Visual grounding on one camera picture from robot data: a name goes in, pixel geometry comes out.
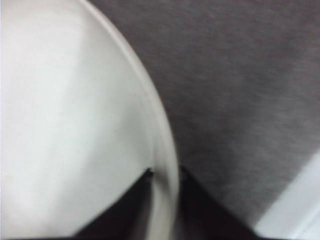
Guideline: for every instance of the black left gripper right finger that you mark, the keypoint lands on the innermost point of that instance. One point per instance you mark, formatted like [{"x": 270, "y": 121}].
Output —
[{"x": 201, "y": 215}]

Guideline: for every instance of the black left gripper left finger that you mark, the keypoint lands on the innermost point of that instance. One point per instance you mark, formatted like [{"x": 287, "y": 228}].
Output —
[{"x": 126, "y": 216}]

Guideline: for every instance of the white plate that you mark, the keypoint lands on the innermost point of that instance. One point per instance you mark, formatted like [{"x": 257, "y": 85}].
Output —
[{"x": 81, "y": 119}]

